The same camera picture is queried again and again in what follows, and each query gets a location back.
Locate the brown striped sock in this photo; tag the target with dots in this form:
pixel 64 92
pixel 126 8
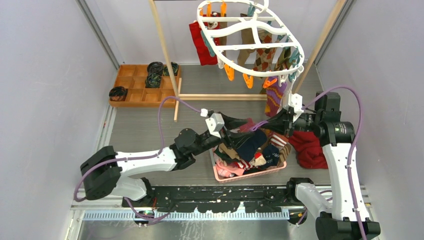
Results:
pixel 284 153

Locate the orange wooden compartment tray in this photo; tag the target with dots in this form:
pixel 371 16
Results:
pixel 133 77

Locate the red hanging sock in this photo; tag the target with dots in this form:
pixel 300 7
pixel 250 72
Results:
pixel 202 50

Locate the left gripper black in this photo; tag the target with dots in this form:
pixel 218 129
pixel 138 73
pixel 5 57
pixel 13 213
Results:
pixel 235 139

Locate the green striped hanging sock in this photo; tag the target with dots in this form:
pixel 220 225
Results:
pixel 283 61

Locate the red cloth on table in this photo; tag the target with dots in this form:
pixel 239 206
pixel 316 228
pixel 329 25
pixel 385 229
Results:
pixel 309 153

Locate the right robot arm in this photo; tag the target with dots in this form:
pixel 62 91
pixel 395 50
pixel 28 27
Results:
pixel 346 216

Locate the pink plastic basket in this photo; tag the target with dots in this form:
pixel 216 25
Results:
pixel 227 166

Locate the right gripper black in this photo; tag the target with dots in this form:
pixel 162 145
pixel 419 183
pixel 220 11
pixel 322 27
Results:
pixel 279 123

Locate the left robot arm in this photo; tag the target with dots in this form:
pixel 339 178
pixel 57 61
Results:
pixel 109 172

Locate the maroon purple orange striped sock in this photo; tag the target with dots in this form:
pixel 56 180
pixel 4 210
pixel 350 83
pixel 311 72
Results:
pixel 274 93

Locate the maroon orange heel sock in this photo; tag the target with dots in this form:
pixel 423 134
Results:
pixel 251 126

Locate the white plastic clip hanger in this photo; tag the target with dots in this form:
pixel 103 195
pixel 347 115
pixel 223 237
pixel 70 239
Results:
pixel 256 44

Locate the argyle hanging sock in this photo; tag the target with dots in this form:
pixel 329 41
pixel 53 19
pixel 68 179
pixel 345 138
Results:
pixel 264 56

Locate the rolled dark sock centre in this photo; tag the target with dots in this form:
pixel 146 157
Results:
pixel 153 80

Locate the rolled dark sock left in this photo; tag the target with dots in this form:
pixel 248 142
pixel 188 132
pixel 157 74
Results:
pixel 118 94

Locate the wooden clothes rack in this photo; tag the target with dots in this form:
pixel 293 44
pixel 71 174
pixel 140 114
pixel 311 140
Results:
pixel 334 20

